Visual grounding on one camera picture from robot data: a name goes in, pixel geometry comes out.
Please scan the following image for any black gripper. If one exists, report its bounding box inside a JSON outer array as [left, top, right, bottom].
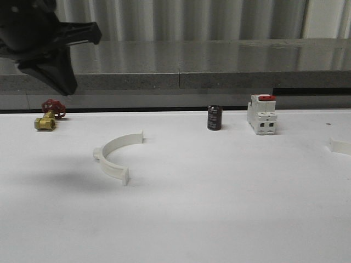
[[1, 1, 102, 96]]

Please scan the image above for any white half pipe clamp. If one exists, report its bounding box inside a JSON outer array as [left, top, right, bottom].
[[93, 130, 143, 186], [329, 138, 351, 156]]

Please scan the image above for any brass valve red handwheel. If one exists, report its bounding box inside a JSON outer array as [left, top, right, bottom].
[[34, 99, 66, 130]]

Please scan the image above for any grey stone ledge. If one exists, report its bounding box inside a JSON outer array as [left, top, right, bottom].
[[0, 39, 351, 92]]

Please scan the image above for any black cylindrical capacitor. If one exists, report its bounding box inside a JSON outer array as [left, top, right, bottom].
[[207, 105, 223, 131]]

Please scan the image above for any white circuit breaker red switch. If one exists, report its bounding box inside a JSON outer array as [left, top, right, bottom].
[[247, 94, 278, 135]]

